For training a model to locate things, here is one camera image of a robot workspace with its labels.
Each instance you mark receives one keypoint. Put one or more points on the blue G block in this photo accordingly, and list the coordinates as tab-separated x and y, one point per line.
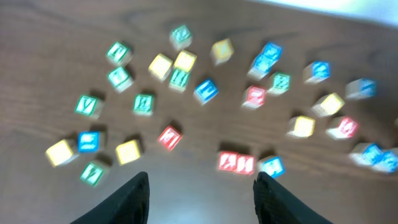
387	163

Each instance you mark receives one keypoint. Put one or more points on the blue L block right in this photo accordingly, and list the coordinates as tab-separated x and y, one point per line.
366	154

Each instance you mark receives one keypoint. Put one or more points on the blue block pair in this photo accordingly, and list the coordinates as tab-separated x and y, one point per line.
272	51
260	67

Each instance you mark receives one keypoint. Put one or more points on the blue D block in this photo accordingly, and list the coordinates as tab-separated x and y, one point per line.
316	72

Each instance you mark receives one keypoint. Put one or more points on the red E block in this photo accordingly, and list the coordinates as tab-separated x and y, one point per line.
169	138

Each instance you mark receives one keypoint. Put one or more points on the green V block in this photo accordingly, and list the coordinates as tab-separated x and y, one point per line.
89	106

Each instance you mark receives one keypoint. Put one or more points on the green T block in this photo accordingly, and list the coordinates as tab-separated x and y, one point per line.
119	54

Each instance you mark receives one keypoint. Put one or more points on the red U block left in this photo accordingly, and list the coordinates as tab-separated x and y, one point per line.
254	96

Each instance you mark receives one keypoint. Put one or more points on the yellow block n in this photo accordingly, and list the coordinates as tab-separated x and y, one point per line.
185	61
160	67

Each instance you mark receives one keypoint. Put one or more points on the green 4 block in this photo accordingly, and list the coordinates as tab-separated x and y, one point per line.
94	173

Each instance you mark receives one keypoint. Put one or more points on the blue l block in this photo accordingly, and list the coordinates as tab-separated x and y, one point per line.
91	141
366	154

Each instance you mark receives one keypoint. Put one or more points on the yellow block upper near N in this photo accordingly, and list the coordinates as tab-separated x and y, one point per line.
185	61

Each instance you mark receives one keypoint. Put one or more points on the yellow block lower left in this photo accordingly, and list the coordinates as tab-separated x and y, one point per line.
128	152

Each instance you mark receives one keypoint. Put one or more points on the yellow block upper right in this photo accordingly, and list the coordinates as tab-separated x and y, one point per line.
328	105

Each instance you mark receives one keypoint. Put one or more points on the green N block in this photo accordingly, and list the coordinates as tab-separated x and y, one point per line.
179	80

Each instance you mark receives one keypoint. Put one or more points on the green Z block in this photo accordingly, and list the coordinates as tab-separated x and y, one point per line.
181	37

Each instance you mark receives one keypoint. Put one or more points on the green 7 block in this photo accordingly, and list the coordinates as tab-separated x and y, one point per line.
120	79

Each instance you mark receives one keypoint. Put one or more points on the yellow block centre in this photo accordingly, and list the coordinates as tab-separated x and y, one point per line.
301	127

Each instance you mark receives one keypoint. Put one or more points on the green B block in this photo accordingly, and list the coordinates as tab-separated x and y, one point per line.
280	83

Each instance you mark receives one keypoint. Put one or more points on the blue block lower pair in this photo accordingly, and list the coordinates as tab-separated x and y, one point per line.
260	67

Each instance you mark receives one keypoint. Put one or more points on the blue block top pair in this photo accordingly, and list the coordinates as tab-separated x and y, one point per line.
272	51

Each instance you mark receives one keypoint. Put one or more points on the blue 2 block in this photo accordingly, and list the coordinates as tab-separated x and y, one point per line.
273	166

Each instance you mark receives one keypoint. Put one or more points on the blue X block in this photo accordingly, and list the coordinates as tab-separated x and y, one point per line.
360	89

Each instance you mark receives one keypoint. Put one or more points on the yellow block top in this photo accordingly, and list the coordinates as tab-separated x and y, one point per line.
221	51

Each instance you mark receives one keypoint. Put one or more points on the red U block right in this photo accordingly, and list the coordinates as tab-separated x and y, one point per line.
343	127

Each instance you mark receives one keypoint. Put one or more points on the blue P block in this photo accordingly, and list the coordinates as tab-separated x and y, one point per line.
205	91

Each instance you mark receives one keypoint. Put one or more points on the red A block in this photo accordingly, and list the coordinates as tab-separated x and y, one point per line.
227	161

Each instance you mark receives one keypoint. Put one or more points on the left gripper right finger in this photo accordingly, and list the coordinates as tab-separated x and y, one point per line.
274	204

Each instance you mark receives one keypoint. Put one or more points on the blue L block left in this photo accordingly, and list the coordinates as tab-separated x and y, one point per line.
91	141

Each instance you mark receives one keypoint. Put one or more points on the red I block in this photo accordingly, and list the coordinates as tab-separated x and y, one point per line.
245	165

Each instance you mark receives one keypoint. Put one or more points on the red u block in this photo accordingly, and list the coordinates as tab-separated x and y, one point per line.
254	96
343	127

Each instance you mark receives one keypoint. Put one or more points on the green R block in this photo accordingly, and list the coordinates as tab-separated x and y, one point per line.
143	104

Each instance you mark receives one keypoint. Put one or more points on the yellow block far left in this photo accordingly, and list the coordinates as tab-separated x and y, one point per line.
62	152

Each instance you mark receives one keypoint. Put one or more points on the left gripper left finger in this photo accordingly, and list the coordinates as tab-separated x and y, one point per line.
127	205

